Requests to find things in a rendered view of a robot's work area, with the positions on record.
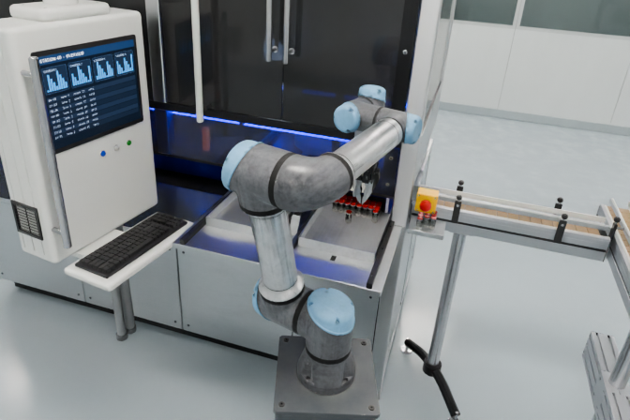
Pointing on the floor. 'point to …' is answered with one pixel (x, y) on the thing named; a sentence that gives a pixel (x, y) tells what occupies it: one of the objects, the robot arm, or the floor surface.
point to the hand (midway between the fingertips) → (362, 198)
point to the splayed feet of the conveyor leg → (433, 376)
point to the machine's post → (406, 172)
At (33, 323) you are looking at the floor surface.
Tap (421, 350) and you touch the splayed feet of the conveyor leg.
